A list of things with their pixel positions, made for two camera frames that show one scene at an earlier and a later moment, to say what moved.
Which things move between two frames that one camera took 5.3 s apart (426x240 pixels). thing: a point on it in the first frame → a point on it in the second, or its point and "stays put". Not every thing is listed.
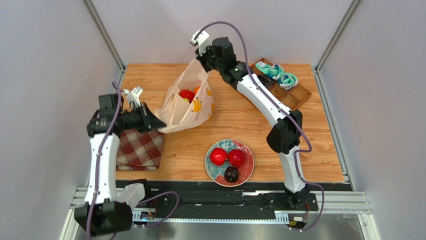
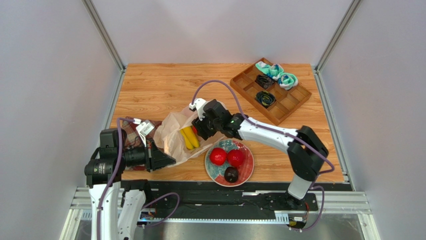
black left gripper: [149, 121] → [154, 156]
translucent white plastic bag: [189, 102] → [167, 134]
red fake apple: [237, 157] stays put
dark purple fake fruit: [231, 174] stays put
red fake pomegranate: [218, 156] stays put
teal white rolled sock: [273, 70] stays put
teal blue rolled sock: [287, 81] stays put
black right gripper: [204, 59] → [202, 126]
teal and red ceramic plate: [216, 173] stays put
